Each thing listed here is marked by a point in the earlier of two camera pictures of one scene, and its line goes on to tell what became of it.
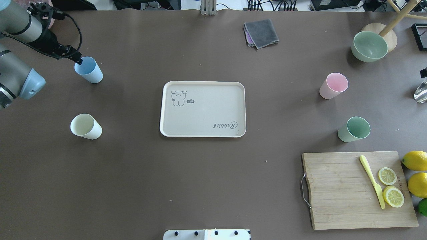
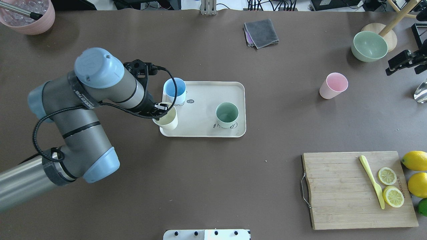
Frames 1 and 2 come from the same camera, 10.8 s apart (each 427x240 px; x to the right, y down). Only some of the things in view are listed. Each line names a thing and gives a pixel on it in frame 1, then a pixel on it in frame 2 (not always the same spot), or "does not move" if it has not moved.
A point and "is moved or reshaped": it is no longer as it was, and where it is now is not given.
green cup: (357, 128) to (226, 113)
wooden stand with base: (387, 30) does not move
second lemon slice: (393, 196) does not move
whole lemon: (415, 160) does not move
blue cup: (89, 69) is moved or reshaped
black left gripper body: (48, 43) to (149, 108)
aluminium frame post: (208, 7) does not move
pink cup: (335, 83) does not move
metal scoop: (420, 94) does not move
